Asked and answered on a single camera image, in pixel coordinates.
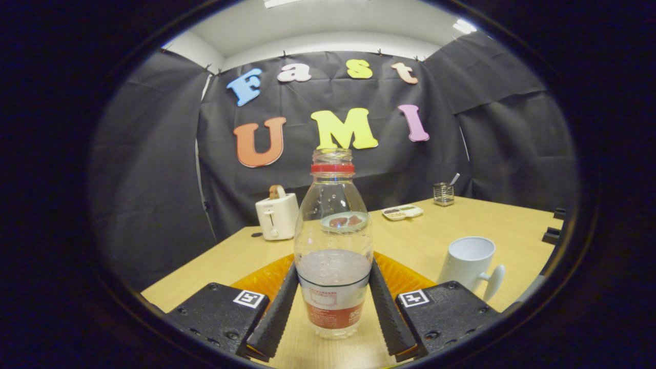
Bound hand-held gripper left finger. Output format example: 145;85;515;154
164;253;300;363

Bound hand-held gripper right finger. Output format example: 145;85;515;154
368;251;502;363

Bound clear plastic bottle red label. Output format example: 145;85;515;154
294;148;374;340

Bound white cup with handle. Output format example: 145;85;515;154
437;236;506;302

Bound wooden table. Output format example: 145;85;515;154
141;196;564;369

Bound white toaster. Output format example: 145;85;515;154
255;193;300;241

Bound white divided snack dish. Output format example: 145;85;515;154
382;204;424;221

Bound pale green plate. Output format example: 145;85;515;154
321;211;370;232

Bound black backdrop cloth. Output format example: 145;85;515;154
87;31;580;293

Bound wire mesh holder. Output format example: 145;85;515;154
433;182;455;207

